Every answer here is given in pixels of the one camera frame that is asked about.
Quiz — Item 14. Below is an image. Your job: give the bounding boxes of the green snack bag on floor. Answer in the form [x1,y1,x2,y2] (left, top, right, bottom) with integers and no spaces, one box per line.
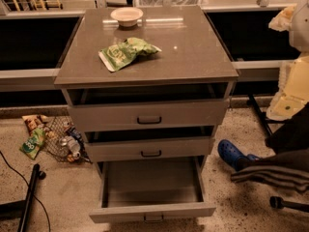
[19,128,45,160]

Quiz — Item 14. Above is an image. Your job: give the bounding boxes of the seated person in black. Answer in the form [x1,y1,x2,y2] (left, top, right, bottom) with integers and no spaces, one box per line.
[231,105,309,193]

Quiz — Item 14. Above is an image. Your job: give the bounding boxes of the green chip bag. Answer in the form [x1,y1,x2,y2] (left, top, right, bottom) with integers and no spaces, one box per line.
[98,37,161,73]

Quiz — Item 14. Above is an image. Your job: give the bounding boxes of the wire mesh basket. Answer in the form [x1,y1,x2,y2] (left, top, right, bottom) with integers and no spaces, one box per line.
[43,116,90,163]

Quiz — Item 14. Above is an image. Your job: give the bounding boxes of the plastic bottle in basket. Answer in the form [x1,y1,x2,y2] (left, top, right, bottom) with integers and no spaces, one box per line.
[59,136,80,153]

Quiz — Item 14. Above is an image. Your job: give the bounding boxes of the grey middle drawer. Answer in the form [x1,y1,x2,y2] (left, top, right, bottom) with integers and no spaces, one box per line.
[86,126,215,161]

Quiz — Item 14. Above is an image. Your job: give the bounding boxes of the grey drawer cabinet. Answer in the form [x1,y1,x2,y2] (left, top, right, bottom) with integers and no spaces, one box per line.
[53,5,239,166]

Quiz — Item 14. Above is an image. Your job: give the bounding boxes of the grey drawer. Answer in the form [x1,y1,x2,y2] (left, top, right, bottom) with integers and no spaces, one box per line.
[86,126,215,161]
[90,157,215,223]
[69,82,228,132]

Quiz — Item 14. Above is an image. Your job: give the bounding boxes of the black stand leg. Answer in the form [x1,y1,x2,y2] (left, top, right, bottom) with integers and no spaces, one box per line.
[0,164,42,232]

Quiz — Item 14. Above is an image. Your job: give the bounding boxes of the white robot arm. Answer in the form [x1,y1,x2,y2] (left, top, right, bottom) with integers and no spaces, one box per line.
[267,0,309,121]

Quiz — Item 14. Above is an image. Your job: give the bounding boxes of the black floor cable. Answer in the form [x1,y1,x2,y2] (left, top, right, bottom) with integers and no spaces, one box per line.
[0,150,52,232]

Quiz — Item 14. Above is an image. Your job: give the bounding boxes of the grey bottom drawer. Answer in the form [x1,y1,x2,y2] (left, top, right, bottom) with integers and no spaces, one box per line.
[90,157,215,223]

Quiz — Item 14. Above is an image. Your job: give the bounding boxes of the blue croc shoe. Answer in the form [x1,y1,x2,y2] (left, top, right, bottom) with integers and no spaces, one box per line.
[217,139,260,171]

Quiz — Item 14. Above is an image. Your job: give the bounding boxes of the white bowl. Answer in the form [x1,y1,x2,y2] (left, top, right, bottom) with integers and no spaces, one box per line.
[110,7,143,27]

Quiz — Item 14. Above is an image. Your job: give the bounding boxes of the brown snack bag on floor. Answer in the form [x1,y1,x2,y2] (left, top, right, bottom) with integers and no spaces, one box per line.
[22,114,50,132]

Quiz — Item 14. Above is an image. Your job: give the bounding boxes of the grey top drawer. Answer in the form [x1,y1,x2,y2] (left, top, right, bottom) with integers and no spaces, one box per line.
[69,82,228,132]

